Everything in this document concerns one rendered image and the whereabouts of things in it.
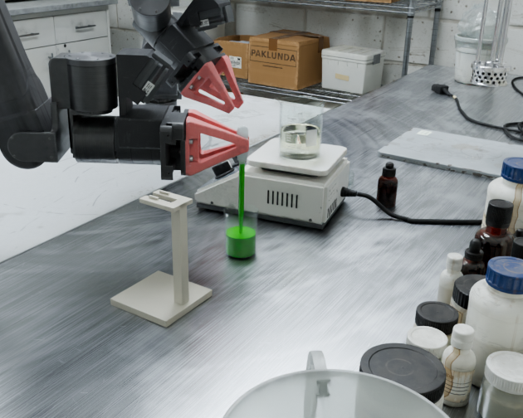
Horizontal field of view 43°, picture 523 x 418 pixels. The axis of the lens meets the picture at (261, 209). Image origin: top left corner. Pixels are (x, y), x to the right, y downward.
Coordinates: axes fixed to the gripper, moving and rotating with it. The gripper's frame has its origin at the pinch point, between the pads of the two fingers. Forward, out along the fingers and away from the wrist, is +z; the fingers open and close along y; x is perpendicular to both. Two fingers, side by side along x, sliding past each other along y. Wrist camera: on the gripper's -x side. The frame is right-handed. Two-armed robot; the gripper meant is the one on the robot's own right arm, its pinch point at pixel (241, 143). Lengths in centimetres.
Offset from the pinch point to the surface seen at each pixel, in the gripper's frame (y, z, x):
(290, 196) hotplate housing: 8.3, 6.7, 10.1
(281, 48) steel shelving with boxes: 247, 16, 29
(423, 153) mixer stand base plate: 39, 33, 13
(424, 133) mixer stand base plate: 53, 36, 13
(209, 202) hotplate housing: 13.0, -4.6, 13.2
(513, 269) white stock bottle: -25.0, 24.3, 3.0
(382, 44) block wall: 264, 68, 28
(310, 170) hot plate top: 7.8, 9.3, 5.9
